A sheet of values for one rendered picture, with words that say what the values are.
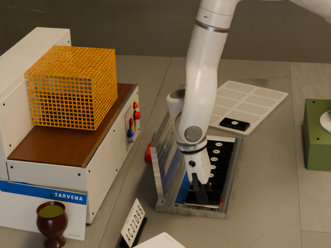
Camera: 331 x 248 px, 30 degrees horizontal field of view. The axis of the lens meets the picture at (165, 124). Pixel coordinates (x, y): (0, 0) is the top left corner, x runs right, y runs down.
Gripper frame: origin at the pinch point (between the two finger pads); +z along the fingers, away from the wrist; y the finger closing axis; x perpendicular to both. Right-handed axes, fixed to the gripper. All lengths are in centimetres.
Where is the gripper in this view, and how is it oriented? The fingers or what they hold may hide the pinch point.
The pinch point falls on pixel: (203, 192)
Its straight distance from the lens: 179.7
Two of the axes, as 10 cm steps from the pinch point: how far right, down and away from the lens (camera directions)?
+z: 2.2, 8.8, 4.1
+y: 2.1, -4.6, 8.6
